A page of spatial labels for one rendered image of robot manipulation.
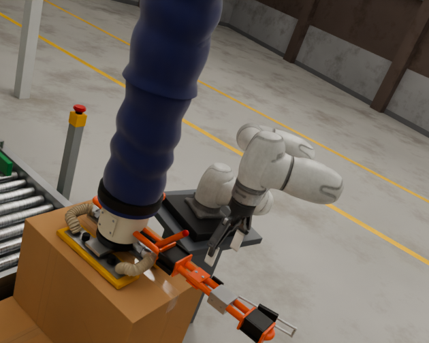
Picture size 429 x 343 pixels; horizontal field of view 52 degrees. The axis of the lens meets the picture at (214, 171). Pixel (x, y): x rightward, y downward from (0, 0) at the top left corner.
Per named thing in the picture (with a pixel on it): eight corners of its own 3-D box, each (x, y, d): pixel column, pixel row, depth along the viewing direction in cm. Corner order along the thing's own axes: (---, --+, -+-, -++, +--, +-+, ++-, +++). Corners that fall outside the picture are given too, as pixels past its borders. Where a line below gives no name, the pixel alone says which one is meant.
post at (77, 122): (43, 250, 286) (69, 110, 243) (53, 246, 291) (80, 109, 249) (50, 256, 283) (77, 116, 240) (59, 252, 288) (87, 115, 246)
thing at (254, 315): (235, 329, 132) (241, 316, 130) (248, 317, 138) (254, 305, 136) (258, 347, 128) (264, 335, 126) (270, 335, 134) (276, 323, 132)
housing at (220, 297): (205, 302, 138) (210, 291, 136) (217, 293, 144) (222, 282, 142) (222, 316, 135) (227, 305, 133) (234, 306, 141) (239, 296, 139)
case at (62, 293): (12, 297, 179) (24, 218, 162) (91, 263, 211) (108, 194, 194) (106, 403, 153) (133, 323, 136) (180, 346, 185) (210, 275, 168)
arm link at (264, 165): (233, 184, 119) (278, 200, 120) (252, 134, 113) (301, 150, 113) (235, 168, 129) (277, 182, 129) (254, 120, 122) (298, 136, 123)
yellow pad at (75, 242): (55, 234, 160) (57, 223, 158) (77, 226, 168) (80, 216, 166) (117, 290, 145) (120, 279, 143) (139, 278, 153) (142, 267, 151)
